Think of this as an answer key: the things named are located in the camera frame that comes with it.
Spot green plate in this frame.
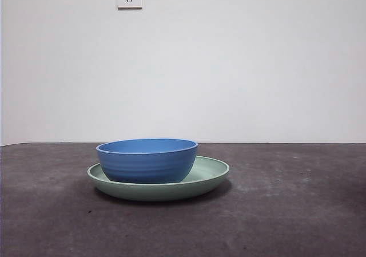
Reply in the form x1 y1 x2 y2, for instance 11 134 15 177
87 155 230 203

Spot blue bowl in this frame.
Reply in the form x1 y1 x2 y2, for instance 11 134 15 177
96 137 199 184

